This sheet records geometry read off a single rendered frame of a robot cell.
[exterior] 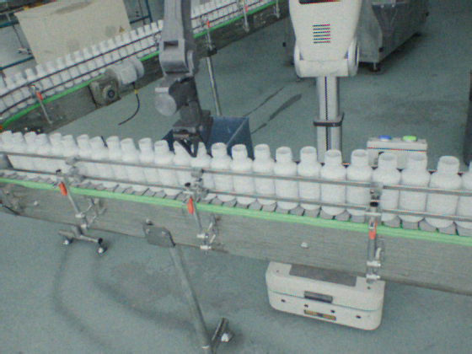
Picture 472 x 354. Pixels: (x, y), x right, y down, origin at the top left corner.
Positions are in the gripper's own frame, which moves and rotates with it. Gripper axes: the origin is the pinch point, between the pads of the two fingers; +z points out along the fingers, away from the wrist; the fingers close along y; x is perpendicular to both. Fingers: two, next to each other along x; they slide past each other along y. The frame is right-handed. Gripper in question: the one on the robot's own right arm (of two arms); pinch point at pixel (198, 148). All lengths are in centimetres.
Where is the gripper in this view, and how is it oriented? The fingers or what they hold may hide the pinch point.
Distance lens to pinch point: 104.3
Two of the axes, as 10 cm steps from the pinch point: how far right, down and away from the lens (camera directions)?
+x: 9.1, 0.9, -4.0
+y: -3.7, 5.5, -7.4
